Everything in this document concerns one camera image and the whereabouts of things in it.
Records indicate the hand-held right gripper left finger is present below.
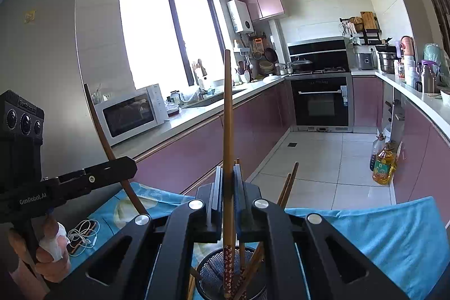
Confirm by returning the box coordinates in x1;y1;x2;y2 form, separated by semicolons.
44;164;226;300

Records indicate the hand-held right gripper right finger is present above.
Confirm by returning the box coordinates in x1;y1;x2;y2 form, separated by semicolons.
234;164;410;300

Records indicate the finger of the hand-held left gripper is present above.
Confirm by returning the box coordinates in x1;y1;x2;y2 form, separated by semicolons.
47;156;138;213

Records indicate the bunch of wooden chopsticks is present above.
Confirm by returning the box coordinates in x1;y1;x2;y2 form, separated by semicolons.
188;157;299;300

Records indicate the black mesh cup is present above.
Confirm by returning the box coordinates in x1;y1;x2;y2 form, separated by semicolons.
195;245;269;300

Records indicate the floral-end wooden chopstick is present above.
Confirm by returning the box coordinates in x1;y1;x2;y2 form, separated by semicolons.
222;49;235;300

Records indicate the person's left hand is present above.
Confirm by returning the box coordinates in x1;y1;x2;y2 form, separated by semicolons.
7;214;71;283

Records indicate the orange smartphone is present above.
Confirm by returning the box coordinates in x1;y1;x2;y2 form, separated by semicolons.
68;220;99;256

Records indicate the pink base cabinet row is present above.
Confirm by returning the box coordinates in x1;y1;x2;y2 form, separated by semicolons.
352;75;450;213
112;80;292;197

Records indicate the white microwave oven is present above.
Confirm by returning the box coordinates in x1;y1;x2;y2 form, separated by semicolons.
93;84;169;147

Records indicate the grey refrigerator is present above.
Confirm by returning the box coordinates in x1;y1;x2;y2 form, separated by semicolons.
0;0;92;181

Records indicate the black built-in oven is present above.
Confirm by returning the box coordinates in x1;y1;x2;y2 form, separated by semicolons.
290;75;353;132

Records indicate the blue floral tablecloth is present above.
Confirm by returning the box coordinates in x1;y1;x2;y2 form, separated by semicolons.
65;181;450;300

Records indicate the kitchen window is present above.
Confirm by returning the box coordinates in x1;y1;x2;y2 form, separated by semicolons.
118;0;226;91

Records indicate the yellow cooking oil bottle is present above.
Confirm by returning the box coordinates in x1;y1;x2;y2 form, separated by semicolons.
373;142;398;185

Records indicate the black wok with lid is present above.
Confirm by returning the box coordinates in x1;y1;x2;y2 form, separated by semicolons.
290;56;314;72

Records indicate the black range hood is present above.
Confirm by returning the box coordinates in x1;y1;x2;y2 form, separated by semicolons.
287;38;350;74

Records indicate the white water heater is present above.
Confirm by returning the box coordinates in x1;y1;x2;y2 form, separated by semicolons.
227;0;254;34

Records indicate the silver rice cooker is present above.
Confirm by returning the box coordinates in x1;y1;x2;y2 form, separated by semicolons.
353;46;378;71

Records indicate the steel stockpot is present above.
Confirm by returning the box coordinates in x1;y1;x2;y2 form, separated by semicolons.
378;51;399;74

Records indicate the white plastic jar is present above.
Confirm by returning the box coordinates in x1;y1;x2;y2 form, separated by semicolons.
404;56;417;86

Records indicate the steel flask purple lid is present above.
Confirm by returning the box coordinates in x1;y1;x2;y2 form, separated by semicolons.
416;61;437;94

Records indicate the wooden cutting board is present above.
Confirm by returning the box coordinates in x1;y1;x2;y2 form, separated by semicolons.
360;11;378;31

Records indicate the pink thermos jug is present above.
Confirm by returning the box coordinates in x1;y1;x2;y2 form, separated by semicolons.
401;36;415;58

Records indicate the light green covered appliance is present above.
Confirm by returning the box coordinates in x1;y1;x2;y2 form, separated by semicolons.
424;43;450;83

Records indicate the pink wall cabinet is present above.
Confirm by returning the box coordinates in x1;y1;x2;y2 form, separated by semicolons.
235;0;285;23

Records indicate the black wall rack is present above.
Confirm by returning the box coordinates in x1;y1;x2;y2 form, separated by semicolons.
339;13;382;46

